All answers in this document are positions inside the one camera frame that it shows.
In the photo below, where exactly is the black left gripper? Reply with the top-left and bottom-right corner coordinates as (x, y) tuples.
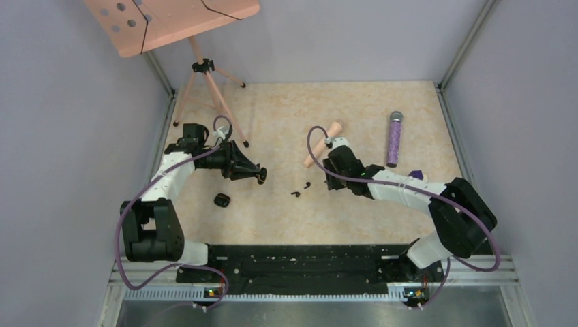
(198, 139), (260, 180)

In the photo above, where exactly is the black glossy earbud charging case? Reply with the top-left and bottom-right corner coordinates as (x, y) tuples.
(256, 167), (267, 185)

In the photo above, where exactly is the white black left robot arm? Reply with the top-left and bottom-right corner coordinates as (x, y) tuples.
(121, 123), (267, 282)

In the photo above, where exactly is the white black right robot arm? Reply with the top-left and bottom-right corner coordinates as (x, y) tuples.
(318, 145), (501, 281)

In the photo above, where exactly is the black case lid piece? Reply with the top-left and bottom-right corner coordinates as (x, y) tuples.
(213, 193), (231, 208)

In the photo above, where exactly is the pink wooden flute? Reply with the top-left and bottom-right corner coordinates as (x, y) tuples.
(303, 119), (345, 168)

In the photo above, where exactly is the purple glitter microphone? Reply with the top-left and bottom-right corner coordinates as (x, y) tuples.
(386, 111), (404, 168)

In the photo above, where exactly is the purple cube on block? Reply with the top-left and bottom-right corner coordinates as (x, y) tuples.
(408, 170), (427, 181)

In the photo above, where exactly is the pink music stand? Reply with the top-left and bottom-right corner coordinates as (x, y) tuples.
(84, 0), (262, 149)

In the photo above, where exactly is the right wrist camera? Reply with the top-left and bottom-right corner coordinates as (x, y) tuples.
(324, 136), (350, 149)

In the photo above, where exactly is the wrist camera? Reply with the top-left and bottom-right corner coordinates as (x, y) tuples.
(212, 126), (232, 140)
(324, 136), (350, 149)

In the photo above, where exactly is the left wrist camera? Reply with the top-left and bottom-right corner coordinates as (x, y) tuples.
(212, 126), (232, 140)

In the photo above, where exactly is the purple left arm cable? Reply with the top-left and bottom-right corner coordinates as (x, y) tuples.
(113, 114), (234, 312)

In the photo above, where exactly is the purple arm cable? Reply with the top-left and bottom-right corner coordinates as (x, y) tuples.
(113, 114), (234, 312)
(307, 125), (502, 310)

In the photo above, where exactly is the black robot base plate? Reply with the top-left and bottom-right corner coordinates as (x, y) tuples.
(176, 244), (442, 296)

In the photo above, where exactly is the grey slotted cable duct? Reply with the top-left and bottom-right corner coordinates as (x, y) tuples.
(123, 286), (408, 302)

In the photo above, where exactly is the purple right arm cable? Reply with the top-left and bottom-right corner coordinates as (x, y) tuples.
(307, 125), (502, 310)

